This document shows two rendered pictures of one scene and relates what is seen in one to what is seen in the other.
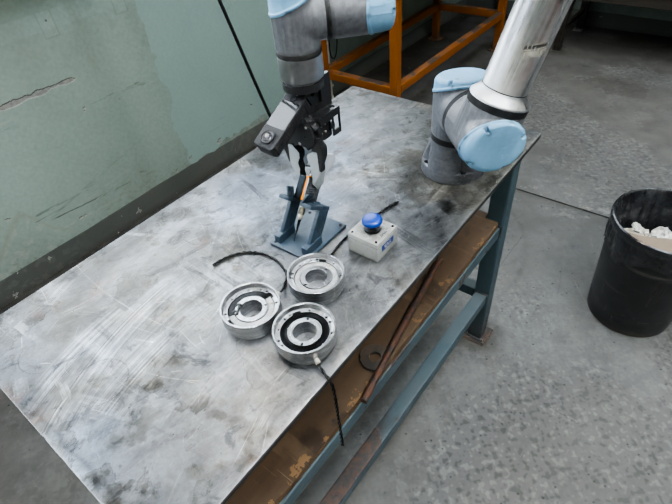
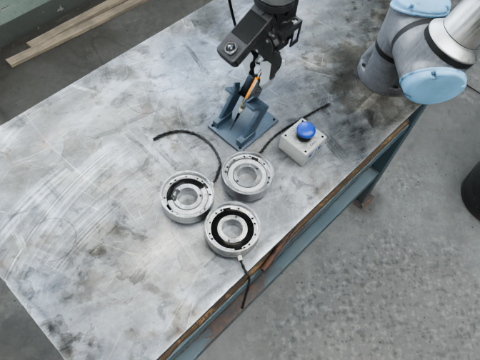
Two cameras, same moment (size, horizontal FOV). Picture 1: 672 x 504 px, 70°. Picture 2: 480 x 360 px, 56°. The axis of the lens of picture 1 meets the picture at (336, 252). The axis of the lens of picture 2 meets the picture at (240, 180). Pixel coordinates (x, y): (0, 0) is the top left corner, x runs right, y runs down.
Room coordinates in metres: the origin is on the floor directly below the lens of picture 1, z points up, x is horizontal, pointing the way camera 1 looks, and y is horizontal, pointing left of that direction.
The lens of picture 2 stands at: (0.13, 0.09, 1.62)
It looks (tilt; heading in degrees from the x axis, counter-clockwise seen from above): 59 degrees down; 356
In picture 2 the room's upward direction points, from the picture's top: 8 degrees clockwise
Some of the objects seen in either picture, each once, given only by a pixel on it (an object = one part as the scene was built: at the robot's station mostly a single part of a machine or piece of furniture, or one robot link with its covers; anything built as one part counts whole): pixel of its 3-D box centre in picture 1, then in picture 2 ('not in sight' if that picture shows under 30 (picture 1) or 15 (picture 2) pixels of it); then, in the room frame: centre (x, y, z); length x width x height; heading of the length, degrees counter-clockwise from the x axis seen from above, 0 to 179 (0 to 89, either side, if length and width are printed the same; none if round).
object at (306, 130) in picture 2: (372, 227); (304, 134); (0.72, -0.08, 0.85); 0.04 x 0.04 x 0.05
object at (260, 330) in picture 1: (252, 311); (187, 198); (0.56, 0.16, 0.82); 0.10 x 0.10 x 0.04
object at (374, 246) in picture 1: (374, 235); (303, 140); (0.72, -0.08, 0.82); 0.08 x 0.07 x 0.05; 138
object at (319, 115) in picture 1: (309, 110); (273, 20); (0.81, 0.02, 1.06); 0.09 x 0.08 x 0.12; 139
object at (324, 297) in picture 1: (316, 279); (246, 176); (0.62, 0.04, 0.82); 0.10 x 0.10 x 0.04
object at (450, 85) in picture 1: (461, 102); (413, 21); (0.96, -0.30, 0.97); 0.13 x 0.12 x 0.14; 4
